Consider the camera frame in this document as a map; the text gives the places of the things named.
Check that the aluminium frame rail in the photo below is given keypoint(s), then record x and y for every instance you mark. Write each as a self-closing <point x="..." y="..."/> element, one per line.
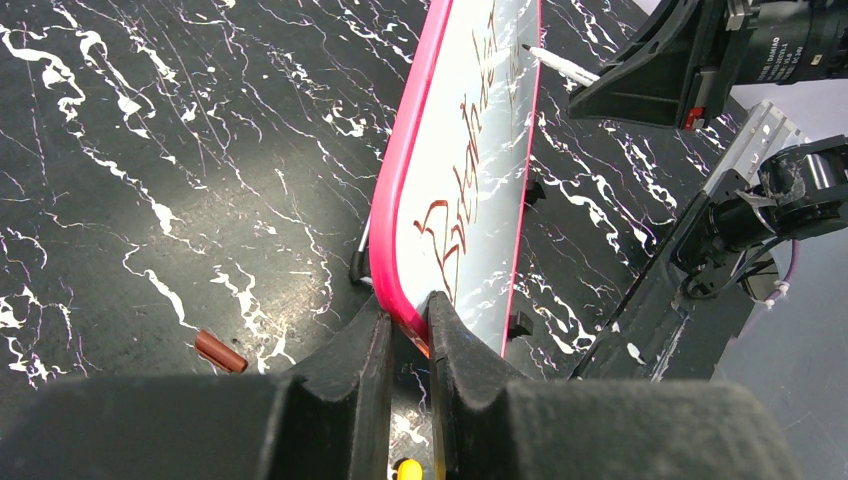
<point x="766" y="131"/>

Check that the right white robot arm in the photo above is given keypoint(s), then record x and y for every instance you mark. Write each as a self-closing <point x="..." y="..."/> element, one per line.
<point x="803" y="190"/>

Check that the pink framed whiteboard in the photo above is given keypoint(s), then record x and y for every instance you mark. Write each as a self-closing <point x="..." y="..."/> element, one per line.
<point x="449" y="201"/>

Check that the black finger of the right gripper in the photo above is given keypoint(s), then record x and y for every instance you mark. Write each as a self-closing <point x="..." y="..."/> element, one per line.
<point x="670" y="74"/>

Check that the white marker pen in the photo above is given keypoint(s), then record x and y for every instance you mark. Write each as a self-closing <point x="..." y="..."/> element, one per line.
<point x="565" y="67"/>

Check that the yellow handled tool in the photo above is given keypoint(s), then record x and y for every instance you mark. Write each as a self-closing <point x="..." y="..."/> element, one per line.
<point x="408" y="469"/>

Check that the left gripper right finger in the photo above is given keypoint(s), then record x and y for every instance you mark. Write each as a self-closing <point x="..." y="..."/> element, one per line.
<point x="492" y="422"/>

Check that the small brown marker cap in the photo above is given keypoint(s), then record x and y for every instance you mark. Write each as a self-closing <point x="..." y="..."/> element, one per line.
<point x="219" y="354"/>

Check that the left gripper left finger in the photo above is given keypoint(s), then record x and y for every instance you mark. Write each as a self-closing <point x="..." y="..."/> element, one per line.
<point x="327" y="417"/>

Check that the metal whiteboard stand leg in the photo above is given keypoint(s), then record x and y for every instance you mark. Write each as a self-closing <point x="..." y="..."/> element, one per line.
<point x="358" y="271"/>

